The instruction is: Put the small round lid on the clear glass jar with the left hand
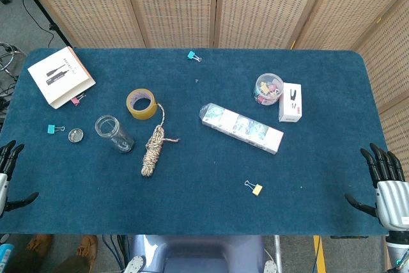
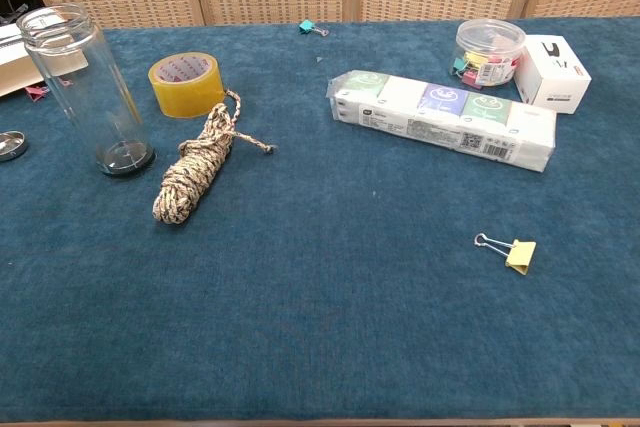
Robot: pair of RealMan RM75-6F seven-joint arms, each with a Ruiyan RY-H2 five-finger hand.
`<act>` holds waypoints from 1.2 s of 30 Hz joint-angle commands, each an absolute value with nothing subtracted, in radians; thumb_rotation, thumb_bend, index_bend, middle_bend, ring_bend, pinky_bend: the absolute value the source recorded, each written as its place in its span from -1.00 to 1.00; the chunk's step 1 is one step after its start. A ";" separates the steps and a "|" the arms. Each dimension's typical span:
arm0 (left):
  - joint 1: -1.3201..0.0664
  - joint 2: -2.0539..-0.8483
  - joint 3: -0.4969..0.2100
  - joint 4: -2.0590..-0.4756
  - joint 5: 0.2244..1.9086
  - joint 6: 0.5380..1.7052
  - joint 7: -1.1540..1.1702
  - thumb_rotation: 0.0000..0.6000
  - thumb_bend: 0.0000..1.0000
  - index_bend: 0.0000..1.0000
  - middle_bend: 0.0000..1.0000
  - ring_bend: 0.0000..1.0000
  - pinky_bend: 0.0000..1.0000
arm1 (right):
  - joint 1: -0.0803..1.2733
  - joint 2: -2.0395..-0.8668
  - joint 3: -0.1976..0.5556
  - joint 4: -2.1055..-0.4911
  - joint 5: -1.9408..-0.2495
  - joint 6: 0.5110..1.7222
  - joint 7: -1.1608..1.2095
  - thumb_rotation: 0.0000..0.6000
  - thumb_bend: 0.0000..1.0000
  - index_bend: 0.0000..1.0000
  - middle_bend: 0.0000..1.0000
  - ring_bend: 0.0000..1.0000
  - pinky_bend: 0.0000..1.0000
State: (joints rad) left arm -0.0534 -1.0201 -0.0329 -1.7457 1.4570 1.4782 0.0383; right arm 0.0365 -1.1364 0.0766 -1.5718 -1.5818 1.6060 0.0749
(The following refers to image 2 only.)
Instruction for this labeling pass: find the clear glass jar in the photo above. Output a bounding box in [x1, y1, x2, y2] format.
[16, 3, 157, 179]

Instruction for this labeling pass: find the white tissue packs bundle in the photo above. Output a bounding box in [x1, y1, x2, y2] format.
[326, 69, 558, 174]

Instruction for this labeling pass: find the blue table cloth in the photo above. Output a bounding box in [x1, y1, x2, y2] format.
[0, 16, 640, 422]

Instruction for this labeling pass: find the yellow packing tape roll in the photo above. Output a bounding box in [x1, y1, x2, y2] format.
[147, 51, 224, 120]

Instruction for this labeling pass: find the teal binder clip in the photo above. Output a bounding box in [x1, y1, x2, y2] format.
[298, 19, 329, 39]

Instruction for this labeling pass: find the yellow binder clip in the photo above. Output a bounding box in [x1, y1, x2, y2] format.
[473, 232, 537, 277]

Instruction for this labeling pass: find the clear jar of binder clips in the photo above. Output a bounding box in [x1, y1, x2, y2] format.
[452, 18, 527, 87]

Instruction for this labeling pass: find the small white cardboard box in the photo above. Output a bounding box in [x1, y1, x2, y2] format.
[514, 34, 593, 115]

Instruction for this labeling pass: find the beige cardboard sheet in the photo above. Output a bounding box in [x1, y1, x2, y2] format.
[0, 53, 46, 98]

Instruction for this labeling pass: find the beige braided rope bundle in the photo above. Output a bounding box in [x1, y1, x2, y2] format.
[151, 89, 279, 225]

